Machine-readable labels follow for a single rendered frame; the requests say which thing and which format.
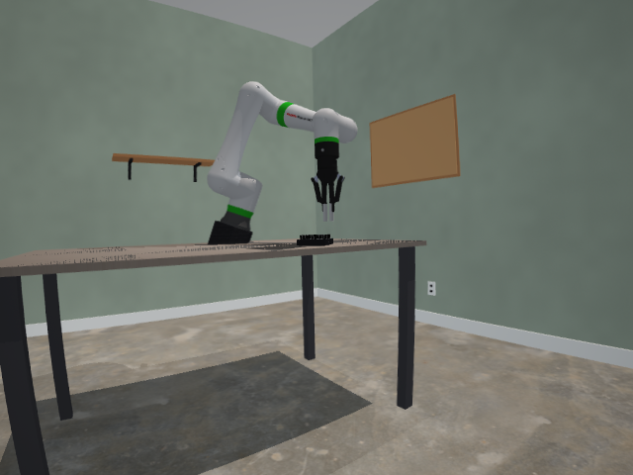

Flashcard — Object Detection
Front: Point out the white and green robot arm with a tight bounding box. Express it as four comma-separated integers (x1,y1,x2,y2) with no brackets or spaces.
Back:
207,81,357,232

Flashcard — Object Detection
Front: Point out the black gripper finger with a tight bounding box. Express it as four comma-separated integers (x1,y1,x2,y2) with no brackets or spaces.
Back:
327,173,344,221
311,174,327,222

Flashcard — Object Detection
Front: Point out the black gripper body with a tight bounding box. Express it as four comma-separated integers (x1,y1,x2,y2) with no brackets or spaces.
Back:
316,158,338,184

